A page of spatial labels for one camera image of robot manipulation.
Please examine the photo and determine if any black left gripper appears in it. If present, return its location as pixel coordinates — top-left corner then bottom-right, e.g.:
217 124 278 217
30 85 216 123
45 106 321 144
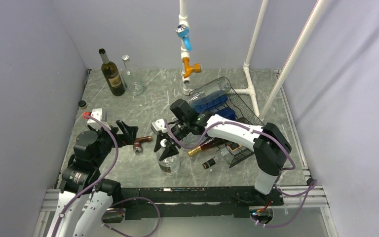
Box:
88 119 138 166

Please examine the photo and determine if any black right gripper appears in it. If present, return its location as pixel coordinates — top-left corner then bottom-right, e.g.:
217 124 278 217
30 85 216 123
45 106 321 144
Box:
153 119 190 161

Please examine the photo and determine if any clear bottle dark label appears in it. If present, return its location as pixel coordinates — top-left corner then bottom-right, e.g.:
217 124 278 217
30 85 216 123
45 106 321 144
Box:
122 55 144 96

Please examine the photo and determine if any dark green wine bottle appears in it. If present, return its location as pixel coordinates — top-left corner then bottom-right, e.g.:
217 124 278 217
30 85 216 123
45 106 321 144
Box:
98 48 125 96

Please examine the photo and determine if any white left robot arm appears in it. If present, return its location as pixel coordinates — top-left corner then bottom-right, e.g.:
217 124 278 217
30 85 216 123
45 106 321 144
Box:
47 120 138 237

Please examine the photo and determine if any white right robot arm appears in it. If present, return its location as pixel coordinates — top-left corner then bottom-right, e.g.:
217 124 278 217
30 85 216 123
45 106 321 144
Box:
151 99 292 205

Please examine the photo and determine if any brown gold-capped wine bottle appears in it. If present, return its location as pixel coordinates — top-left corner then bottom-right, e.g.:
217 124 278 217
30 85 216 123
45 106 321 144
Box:
187 137 231 157

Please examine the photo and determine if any round clear flask bottle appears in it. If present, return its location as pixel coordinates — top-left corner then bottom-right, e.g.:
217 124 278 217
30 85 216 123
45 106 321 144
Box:
77 100 91 127

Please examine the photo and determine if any clear flat black-capped bottle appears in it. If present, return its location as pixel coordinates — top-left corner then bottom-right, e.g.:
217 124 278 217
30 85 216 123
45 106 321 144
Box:
202 145 241 170

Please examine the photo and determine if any clear blue bottle lower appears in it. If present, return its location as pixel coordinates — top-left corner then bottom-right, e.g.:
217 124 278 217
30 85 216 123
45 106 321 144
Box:
215 107 237 120

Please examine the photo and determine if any clear blue bottle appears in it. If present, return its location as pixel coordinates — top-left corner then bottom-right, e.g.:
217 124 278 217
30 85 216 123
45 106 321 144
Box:
215 107 237 120
187 77 231 113

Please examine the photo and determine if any clear blue bottle upper left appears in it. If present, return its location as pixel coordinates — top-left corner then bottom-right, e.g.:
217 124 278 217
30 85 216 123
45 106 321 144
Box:
187 77 231 113

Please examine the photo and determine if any orange pipe valve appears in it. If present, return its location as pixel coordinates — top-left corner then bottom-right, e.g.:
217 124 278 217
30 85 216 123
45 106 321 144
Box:
182 57 202 79

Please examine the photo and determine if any white diagonal pole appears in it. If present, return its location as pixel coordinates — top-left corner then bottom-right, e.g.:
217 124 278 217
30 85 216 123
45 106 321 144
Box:
259 0 330 120

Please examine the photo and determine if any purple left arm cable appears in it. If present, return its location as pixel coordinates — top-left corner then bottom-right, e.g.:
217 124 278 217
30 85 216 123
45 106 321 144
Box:
50 113 161 237

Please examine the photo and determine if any black wire wine rack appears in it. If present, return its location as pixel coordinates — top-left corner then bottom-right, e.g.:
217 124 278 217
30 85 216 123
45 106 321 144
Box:
189 88 265 169

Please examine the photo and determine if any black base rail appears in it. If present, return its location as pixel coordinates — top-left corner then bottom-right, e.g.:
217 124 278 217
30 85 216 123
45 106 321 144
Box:
111 186 284 220

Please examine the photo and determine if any white PVC pipe frame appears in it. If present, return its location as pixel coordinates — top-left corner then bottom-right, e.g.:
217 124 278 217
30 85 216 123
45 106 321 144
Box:
179 0 270 117

